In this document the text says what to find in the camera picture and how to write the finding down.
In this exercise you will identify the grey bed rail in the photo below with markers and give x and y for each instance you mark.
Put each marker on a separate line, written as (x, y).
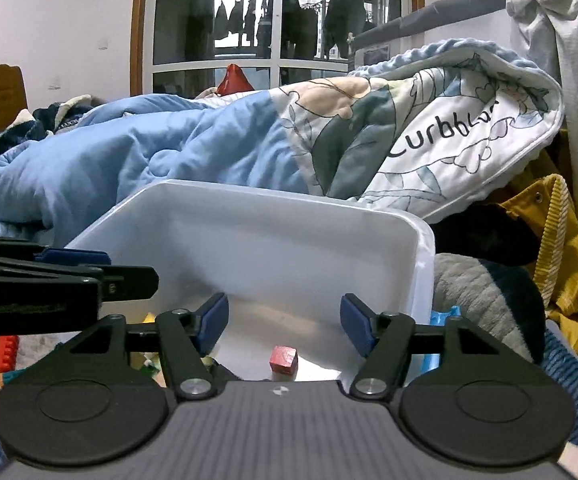
(443, 19)

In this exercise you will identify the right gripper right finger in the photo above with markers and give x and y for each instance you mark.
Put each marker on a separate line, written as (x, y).
(388, 341)

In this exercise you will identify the window with wooden frame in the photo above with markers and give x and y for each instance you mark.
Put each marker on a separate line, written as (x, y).
(185, 46)

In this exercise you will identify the white plastic bin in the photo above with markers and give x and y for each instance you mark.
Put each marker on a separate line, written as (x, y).
(284, 261)

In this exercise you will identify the red toy brick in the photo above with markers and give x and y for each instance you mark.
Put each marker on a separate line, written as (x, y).
(9, 346)

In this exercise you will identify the red bag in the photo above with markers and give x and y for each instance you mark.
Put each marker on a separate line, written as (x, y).
(234, 81)

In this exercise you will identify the light blue quilt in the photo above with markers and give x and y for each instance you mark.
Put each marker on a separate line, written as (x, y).
(430, 132)

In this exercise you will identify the yellow garment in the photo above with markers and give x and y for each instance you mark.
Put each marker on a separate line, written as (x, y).
(546, 206)

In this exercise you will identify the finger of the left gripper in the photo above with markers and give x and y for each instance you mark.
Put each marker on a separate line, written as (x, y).
(28, 269)

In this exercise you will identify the red cube block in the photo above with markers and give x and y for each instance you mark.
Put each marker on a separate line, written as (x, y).
(284, 360)

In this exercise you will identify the patchwork knitted blanket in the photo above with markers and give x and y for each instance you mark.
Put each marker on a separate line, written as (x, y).
(57, 118)

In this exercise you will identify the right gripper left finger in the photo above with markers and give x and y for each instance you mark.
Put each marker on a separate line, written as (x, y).
(181, 338)

